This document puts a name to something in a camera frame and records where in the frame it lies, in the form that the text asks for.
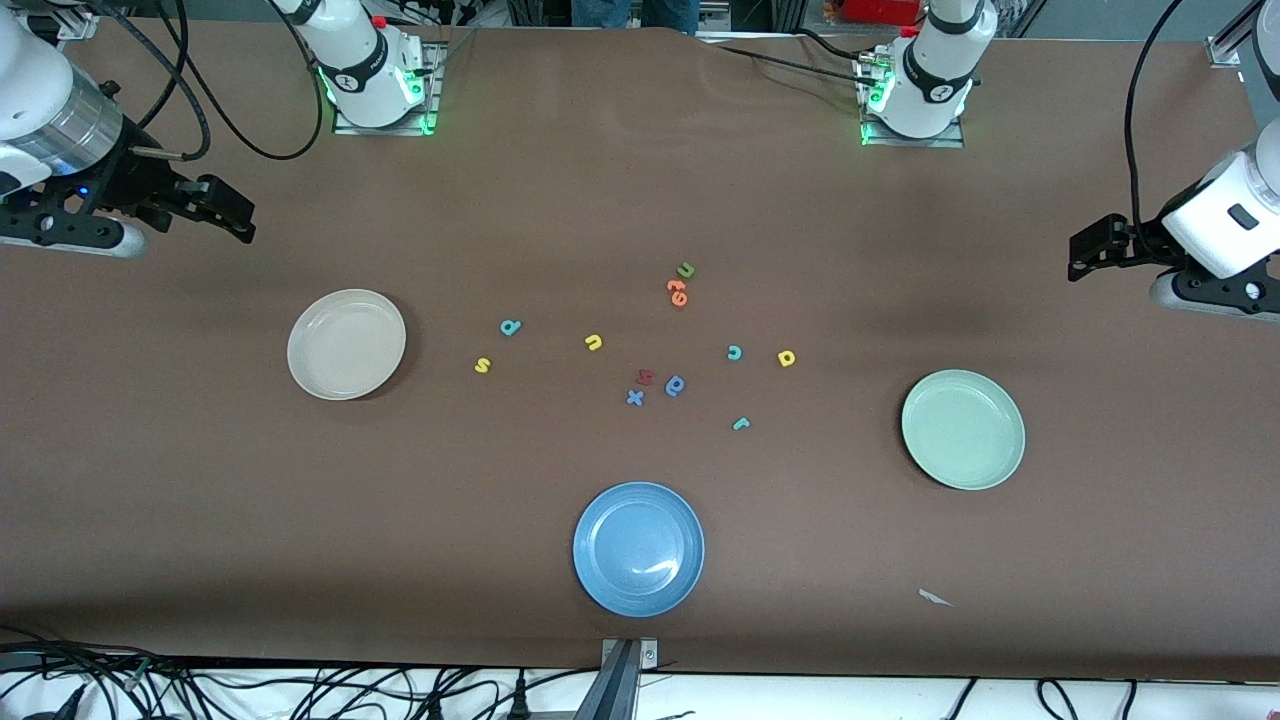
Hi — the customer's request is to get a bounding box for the black cable tangle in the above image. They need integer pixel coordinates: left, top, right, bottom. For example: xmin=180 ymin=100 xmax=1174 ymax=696
xmin=0 ymin=625 xmax=601 ymax=720

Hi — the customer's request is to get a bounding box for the red box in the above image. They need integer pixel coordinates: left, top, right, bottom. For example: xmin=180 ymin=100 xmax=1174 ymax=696
xmin=843 ymin=0 xmax=923 ymax=26

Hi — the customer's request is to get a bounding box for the blue round plate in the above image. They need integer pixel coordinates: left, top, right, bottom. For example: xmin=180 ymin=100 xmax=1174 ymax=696
xmin=572 ymin=481 xmax=706 ymax=618

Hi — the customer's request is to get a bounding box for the beige round plate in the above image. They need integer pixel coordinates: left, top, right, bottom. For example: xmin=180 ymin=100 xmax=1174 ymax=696
xmin=287 ymin=289 xmax=408 ymax=402

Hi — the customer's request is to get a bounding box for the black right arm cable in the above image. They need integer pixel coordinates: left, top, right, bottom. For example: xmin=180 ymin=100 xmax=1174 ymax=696
xmin=95 ymin=0 xmax=213 ymax=163
xmin=178 ymin=0 xmax=326 ymax=163

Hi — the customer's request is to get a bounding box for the black base cable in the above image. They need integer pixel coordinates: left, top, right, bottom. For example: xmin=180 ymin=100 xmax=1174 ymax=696
xmin=793 ymin=27 xmax=876 ymax=63
xmin=715 ymin=44 xmax=873 ymax=83

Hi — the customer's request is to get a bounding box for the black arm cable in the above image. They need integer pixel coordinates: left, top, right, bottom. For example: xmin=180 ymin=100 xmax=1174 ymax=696
xmin=178 ymin=0 xmax=326 ymax=163
xmin=95 ymin=0 xmax=213 ymax=163
xmin=1124 ymin=0 xmax=1186 ymax=241

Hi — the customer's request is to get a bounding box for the brown table cover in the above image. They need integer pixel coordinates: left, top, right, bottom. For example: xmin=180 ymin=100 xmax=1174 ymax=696
xmin=0 ymin=20 xmax=1280 ymax=681

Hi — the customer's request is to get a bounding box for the grey metal stand post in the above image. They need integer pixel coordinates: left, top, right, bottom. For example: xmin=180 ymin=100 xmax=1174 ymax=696
xmin=575 ymin=638 xmax=661 ymax=720

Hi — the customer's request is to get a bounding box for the green round plate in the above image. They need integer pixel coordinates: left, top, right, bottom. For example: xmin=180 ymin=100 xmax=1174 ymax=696
xmin=901 ymin=369 xmax=1027 ymax=491

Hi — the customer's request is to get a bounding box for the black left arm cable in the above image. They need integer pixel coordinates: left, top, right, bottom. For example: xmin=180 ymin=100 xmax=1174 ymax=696
xmin=1124 ymin=0 xmax=1186 ymax=241

